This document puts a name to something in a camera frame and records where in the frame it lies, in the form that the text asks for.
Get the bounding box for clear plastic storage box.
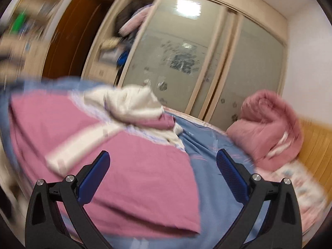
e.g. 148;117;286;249
100;49;121;64

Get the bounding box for beige wardrobe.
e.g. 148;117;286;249
82;0;288;130

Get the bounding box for pink and white jacket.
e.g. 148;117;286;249
8;84;201;234

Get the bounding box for blue garment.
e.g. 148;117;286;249
117;49;129;67

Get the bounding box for blue striped bedsheet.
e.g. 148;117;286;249
0;76;273;249

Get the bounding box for beige bookshelf cabinet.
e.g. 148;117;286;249
0;0;65;79

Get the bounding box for floral pillow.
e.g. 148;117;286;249
255;161;328;229

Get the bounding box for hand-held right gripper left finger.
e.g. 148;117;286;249
24;150;113;249

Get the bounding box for pink fleece blanket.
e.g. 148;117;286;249
227;89;304;170

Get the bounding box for wooden headboard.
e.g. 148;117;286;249
296;119;332;195

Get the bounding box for beige crumpled cloth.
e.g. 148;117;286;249
101;38;123;51

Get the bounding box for beige wardrobe drawer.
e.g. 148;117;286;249
91;63;120;84

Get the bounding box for frosted floral sliding door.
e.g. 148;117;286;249
118;0;229;116
205;13;287;129

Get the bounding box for pink and white garment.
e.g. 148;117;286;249
121;6;150;36

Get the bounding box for brown wooden door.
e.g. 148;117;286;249
41;0;112;79

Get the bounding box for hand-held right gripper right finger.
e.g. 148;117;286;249
216;149;303;249

